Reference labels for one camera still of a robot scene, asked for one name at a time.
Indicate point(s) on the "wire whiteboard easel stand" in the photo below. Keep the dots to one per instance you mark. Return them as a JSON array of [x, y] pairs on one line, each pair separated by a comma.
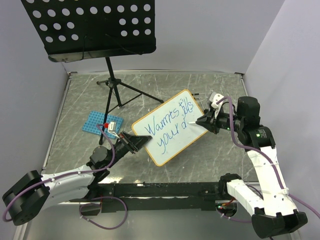
[[199, 96]]

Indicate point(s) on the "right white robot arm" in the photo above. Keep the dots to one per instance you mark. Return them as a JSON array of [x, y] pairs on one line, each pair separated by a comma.
[[273, 213]]

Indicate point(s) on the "yellow framed whiteboard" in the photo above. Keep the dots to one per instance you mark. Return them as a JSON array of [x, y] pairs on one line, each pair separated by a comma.
[[169, 128]]

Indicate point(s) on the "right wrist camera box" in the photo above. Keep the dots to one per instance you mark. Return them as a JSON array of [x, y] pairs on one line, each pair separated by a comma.
[[215, 99]]

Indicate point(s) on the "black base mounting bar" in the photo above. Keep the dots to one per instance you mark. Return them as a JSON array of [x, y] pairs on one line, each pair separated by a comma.
[[158, 196]]

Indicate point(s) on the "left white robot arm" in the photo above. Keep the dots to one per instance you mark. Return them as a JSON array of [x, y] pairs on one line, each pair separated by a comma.
[[35, 192]]

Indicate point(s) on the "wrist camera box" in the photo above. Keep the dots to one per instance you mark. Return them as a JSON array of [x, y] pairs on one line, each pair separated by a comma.
[[110, 126], [215, 99]]

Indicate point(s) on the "black perforated music stand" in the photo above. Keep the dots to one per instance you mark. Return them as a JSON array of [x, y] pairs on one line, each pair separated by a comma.
[[76, 30]]

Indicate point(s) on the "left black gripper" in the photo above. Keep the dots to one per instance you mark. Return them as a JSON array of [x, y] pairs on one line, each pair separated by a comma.
[[133, 143]]

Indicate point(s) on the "blue studded building plate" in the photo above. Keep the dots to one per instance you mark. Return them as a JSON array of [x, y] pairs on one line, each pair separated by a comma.
[[95, 118]]

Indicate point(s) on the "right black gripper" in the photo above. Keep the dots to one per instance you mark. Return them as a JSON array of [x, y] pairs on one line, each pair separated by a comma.
[[207, 121]]

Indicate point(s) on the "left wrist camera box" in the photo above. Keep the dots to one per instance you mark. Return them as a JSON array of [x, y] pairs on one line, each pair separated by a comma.
[[110, 126]]

